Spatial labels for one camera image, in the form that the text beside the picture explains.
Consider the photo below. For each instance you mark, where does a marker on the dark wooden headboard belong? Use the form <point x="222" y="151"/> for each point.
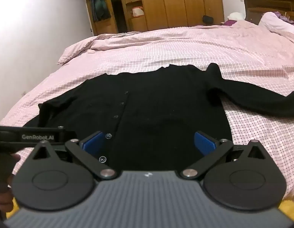
<point x="268" y="1"/>

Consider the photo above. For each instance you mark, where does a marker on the pink and white container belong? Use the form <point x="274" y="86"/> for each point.
<point x="137" y="11"/>

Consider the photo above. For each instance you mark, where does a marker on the pink checked duvet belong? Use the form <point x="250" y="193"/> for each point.
<point x="161" y="45"/>

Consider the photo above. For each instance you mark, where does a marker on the black button cardigan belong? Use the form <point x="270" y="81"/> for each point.
<point x="161" y="104"/>

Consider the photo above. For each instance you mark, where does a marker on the wooden wardrobe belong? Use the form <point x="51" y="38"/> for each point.
<point x="175" y="2"/>

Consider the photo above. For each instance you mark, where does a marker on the yellow cloth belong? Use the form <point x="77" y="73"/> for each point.
<point x="289" y="210"/>

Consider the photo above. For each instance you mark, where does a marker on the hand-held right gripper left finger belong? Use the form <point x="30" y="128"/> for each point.
<point x="93" y="140"/>

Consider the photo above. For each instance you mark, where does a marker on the purple patterned cloth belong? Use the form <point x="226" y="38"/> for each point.
<point x="288" y="18"/>

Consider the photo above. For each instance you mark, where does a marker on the pale pink pillow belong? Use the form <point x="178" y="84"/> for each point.
<point x="276" y="23"/>

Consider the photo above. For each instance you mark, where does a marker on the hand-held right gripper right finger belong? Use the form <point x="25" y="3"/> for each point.
<point x="203" y="143"/>

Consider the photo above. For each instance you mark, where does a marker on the dark hanging jacket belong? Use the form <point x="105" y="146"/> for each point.
<point x="98" y="3"/>

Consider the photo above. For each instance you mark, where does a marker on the small black bag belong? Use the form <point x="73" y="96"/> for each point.
<point x="207" y="20"/>

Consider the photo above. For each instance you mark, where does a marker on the person's left hand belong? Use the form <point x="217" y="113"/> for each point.
<point x="5" y="197"/>

